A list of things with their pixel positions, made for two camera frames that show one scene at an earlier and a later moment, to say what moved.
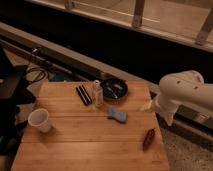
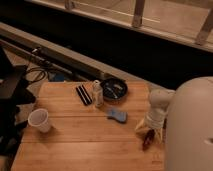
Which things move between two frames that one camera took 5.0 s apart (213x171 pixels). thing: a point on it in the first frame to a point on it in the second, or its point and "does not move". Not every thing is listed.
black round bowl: [114, 88] does not move
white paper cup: [39, 118] does not move
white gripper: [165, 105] to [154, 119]
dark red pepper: [148, 139] does not move
